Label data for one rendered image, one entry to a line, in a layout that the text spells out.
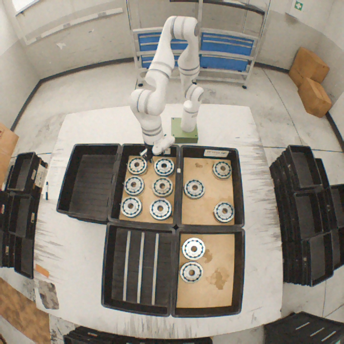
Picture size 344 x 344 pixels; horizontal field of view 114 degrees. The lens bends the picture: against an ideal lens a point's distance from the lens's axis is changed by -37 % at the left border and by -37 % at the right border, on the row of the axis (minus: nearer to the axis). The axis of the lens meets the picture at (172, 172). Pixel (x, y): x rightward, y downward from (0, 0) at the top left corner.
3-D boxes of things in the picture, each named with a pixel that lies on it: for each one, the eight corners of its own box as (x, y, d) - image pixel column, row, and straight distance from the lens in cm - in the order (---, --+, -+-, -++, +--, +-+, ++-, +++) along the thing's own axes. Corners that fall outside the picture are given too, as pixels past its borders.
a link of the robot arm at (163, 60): (138, 65, 54) (165, 68, 50) (168, 11, 70) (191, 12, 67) (148, 80, 61) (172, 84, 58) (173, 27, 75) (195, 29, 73)
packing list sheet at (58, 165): (51, 157, 146) (50, 157, 146) (73, 156, 133) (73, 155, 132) (41, 197, 137) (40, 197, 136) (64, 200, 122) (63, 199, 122)
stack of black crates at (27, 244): (29, 237, 221) (15, 234, 206) (47, 242, 200) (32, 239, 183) (28, 271, 225) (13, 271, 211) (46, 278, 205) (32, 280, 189)
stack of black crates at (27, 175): (41, 171, 232) (17, 153, 206) (58, 171, 213) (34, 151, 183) (33, 203, 223) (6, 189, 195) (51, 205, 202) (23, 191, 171)
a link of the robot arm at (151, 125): (133, 131, 60) (157, 138, 57) (123, 97, 50) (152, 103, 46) (142, 116, 64) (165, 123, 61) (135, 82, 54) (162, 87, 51)
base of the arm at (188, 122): (178, 122, 118) (181, 103, 106) (192, 120, 120) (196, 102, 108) (182, 133, 112) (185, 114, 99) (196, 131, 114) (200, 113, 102)
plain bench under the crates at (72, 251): (93, 153, 217) (66, 114, 170) (229, 149, 206) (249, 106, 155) (80, 293, 199) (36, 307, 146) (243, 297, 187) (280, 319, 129)
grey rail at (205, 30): (131, 32, 251) (130, 29, 249) (258, 39, 273) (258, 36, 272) (129, 34, 242) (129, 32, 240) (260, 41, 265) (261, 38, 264)
